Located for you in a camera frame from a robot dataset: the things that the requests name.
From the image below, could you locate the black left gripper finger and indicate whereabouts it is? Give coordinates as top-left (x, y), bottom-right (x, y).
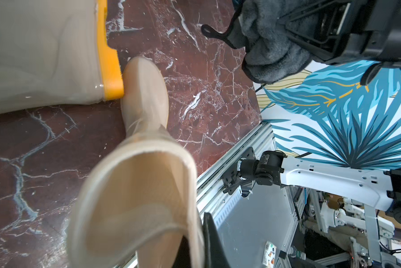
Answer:
top-left (203, 212), bottom-right (230, 268)

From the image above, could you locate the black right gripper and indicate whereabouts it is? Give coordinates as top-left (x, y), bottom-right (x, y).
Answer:
top-left (280, 1), bottom-right (401, 86)

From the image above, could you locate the beige boot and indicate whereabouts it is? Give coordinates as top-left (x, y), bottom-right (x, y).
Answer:
top-left (0, 1), bottom-right (124, 114)
top-left (66, 57), bottom-right (205, 268)

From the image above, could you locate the blue grey cloth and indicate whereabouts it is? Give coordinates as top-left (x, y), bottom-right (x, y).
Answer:
top-left (201, 1), bottom-right (313, 84)

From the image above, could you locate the aluminium front rail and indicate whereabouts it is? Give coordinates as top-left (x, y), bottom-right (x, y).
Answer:
top-left (119, 122), bottom-right (305, 268)

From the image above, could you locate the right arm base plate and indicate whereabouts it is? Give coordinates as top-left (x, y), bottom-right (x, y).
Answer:
top-left (221, 147), bottom-right (258, 198)

